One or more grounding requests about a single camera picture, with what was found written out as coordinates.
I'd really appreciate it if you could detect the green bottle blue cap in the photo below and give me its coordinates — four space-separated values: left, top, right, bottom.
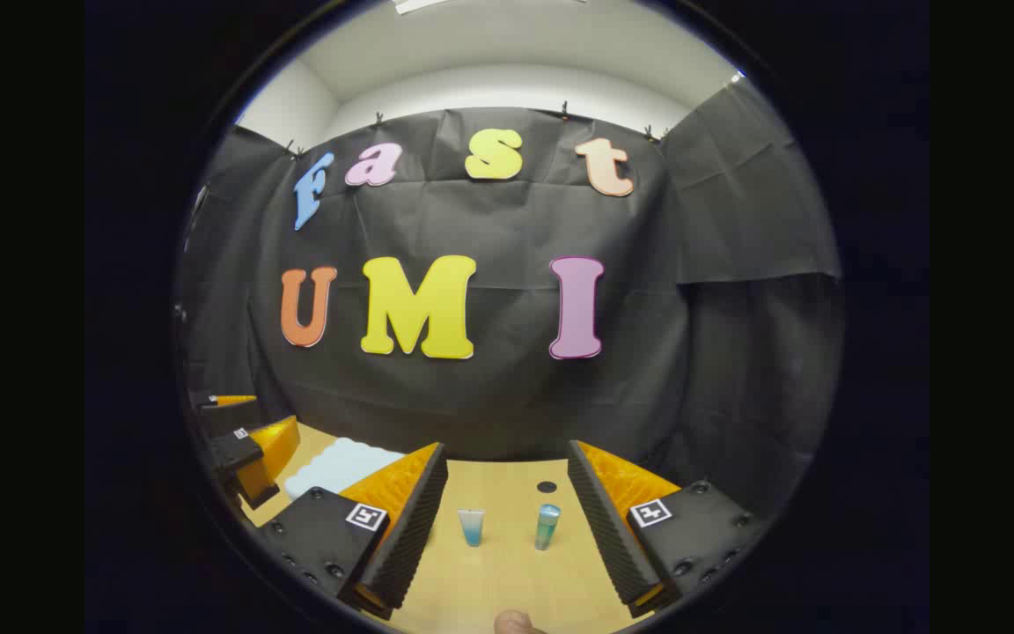
533 504 562 551

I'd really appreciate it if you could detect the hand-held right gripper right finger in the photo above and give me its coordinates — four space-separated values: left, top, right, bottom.
567 439 768 619

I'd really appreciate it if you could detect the black backdrop cloth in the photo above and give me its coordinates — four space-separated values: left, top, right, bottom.
177 79 844 520

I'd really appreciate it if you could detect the light blue suitcase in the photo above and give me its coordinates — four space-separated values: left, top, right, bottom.
284 438 408 503

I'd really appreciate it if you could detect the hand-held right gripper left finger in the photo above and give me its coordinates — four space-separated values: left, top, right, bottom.
258 442 450 621

